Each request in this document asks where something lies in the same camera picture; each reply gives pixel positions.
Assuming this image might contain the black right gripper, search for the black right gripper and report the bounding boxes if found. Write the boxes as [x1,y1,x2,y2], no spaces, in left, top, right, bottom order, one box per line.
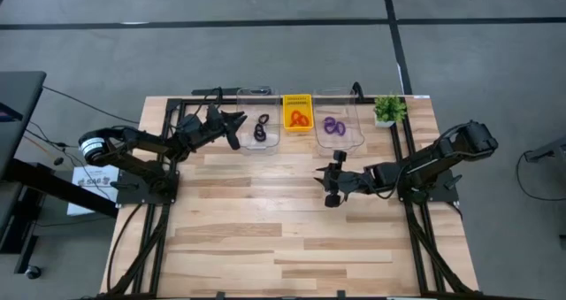
[314,150,368,209]

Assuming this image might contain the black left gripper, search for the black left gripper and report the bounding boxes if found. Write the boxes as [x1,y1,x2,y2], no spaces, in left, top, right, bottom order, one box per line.
[201,103,248,151]

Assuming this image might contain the clear plastic bin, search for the clear plastic bin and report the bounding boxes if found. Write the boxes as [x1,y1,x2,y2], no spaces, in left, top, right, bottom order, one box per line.
[233,86,282,156]
[312,86,366,158]

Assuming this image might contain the yellow plastic basket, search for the yellow plastic basket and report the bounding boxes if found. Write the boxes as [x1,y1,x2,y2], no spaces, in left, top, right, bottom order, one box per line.
[282,94,315,133]

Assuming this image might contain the green plant in white pot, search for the green plant in white pot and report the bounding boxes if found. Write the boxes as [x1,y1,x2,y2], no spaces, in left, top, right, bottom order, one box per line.
[372,94,408,128]

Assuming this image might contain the white printed paper sheet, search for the white printed paper sheet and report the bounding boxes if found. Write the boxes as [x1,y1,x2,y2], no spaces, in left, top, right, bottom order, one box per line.
[65,162,120,217]

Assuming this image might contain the black side desk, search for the black side desk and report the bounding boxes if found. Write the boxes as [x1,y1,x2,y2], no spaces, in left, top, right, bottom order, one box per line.
[0,71,119,277]

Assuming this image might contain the black equipment stand leg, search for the black equipment stand leg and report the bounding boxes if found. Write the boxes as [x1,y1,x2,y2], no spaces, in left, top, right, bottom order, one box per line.
[524,135,566,168]

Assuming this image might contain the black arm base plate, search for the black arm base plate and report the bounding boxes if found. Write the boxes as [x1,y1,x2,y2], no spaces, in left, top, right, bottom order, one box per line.
[115,169,179,205]
[396,169,461,204]

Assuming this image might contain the black floor cable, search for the black floor cable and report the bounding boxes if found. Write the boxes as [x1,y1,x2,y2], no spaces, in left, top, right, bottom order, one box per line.
[515,150,566,203]
[42,85,141,126]

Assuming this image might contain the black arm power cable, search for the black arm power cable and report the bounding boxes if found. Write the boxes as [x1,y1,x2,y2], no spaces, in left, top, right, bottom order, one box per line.
[106,202,147,293]

